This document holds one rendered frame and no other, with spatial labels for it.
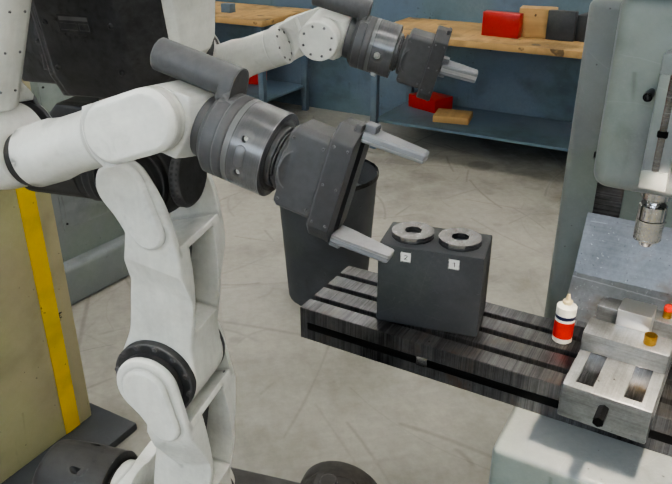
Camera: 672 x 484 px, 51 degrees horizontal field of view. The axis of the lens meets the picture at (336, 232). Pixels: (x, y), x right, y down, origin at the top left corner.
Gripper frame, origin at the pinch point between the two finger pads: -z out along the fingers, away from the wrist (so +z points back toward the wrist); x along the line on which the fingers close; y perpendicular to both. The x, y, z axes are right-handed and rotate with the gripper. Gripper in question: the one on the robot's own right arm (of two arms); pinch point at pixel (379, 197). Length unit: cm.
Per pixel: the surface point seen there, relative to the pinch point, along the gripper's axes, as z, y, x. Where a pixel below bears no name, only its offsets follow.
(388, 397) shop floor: 6, 169, -138
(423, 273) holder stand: 1, 71, -38
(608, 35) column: -15, 105, 15
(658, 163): -29, 55, 2
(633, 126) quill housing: -23, 59, 5
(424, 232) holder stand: 4, 76, -32
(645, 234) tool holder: -34, 67, -12
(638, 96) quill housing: -22, 58, 10
